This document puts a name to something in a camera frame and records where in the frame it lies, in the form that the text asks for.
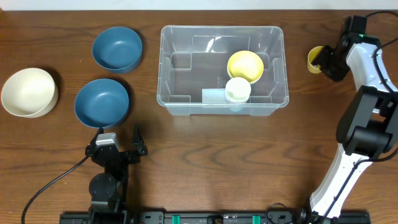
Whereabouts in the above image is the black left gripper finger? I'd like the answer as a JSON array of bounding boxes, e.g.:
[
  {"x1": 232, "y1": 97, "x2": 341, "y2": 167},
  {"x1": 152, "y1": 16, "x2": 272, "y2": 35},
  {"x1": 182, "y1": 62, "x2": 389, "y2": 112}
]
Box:
[
  {"x1": 132, "y1": 124, "x2": 147, "y2": 156},
  {"x1": 88, "y1": 128, "x2": 104, "y2": 149}
]

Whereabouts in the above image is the yellow cup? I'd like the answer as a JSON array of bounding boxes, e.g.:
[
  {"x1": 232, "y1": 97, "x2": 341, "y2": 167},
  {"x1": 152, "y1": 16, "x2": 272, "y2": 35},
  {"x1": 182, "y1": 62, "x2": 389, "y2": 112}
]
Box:
[{"x1": 307, "y1": 46, "x2": 323, "y2": 74}]

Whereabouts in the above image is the small yellow bowl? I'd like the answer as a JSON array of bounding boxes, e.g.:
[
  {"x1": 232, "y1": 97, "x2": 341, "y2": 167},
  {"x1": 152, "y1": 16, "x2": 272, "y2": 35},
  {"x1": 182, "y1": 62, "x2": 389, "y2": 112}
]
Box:
[{"x1": 227, "y1": 50, "x2": 264, "y2": 84}]

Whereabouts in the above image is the cream cup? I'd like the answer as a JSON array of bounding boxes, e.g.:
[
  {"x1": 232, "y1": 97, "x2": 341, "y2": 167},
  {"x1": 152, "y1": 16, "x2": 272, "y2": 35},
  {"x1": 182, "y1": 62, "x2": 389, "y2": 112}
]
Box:
[{"x1": 225, "y1": 77, "x2": 251, "y2": 103}]

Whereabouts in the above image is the light blue cup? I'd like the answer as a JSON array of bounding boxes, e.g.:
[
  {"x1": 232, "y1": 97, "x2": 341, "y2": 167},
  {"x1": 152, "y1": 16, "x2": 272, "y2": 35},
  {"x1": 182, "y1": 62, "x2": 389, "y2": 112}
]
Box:
[{"x1": 229, "y1": 103, "x2": 246, "y2": 113}]

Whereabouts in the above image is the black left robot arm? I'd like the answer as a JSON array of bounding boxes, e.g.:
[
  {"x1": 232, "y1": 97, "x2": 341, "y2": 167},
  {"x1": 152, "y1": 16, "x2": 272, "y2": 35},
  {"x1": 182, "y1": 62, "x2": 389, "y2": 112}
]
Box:
[{"x1": 85, "y1": 128, "x2": 140, "y2": 224}]

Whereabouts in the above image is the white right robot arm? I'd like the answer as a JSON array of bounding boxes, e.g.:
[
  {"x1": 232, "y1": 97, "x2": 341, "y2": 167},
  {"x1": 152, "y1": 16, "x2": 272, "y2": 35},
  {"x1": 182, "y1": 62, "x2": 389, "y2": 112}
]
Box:
[{"x1": 141, "y1": 16, "x2": 397, "y2": 223}]

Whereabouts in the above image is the clear plastic storage container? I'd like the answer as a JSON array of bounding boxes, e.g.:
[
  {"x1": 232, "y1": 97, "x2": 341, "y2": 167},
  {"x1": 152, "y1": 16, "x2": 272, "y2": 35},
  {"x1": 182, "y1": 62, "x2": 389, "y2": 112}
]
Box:
[{"x1": 157, "y1": 25, "x2": 289, "y2": 116}]

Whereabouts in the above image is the near dark blue bowl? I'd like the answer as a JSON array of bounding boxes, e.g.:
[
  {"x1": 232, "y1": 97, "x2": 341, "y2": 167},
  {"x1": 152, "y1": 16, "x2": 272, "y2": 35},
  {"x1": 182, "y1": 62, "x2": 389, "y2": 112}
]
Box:
[{"x1": 74, "y1": 78, "x2": 130, "y2": 129}]

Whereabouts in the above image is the dark blue bowl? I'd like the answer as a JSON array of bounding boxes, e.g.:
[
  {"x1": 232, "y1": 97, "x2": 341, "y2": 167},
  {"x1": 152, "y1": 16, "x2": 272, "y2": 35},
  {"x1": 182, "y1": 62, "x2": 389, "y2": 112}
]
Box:
[
  {"x1": 92, "y1": 27, "x2": 143, "y2": 73},
  {"x1": 74, "y1": 78, "x2": 130, "y2": 129}
]

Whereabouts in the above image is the large cream bowl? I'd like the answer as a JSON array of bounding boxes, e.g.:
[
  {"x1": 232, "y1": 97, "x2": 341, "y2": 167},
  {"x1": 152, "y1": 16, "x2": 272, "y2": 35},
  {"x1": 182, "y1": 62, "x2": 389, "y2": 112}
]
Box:
[{"x1": 1, "y1": 68, "x2": 58, "y2": 118}]

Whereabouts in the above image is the far dark blue bowl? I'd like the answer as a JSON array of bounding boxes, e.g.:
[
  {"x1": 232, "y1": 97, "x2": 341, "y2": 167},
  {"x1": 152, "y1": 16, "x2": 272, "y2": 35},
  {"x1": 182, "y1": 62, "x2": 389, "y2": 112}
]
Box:
[{"x1": 92, "y1": 27, "x2": 143, "y2": 73}]

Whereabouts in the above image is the black camera cable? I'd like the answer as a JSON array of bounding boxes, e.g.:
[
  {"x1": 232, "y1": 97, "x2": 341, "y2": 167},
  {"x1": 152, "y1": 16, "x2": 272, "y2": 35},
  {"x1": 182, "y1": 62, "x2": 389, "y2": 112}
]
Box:
[{"x1": 21, "y1": 155, "x2": 91, "y2": 224}]

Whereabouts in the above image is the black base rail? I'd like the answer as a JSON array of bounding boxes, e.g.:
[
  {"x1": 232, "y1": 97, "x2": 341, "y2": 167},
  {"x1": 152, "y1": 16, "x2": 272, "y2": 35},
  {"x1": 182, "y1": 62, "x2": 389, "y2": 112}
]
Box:
[{"x1": 59, "y1": 208, "x2": 371, "y2": 224}]

